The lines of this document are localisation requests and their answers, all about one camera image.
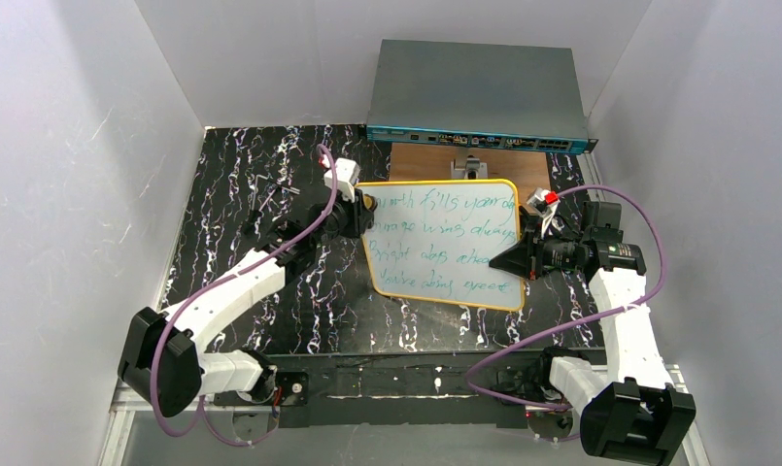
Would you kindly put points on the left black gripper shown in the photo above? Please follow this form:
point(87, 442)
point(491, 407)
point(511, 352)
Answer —
point(357, 211)

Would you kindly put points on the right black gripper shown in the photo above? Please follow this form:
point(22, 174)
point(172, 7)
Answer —
point(532, 249)

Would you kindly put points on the yellow framed whiteboard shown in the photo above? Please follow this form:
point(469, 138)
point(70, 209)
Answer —
point(434, 241)

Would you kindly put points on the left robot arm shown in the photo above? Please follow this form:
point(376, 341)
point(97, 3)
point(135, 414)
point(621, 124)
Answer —
point(166, 359)

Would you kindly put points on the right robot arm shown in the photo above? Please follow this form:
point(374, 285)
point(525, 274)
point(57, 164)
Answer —
point(633, 412)

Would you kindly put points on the brown wooden board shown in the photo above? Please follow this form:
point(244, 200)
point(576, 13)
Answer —
point(527, 170)

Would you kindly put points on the black marble pattern mat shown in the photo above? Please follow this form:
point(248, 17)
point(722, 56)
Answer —
point(333, 308)

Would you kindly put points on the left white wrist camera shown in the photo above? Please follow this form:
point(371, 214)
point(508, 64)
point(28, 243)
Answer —
point(342, 176)

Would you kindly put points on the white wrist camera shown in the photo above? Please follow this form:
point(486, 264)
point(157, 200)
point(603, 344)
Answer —
point(342, 176)
point(544, 203)

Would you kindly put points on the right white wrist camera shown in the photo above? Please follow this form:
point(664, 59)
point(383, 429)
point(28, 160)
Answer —
point(544, 203)

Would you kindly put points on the grey metal bracket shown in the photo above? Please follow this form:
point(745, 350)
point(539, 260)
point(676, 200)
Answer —
point(468, 167)

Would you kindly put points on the teal network switch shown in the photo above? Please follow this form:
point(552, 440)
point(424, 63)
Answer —
point(478, 96)

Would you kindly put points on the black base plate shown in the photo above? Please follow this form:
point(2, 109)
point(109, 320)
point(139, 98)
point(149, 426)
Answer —
point(417, 388)

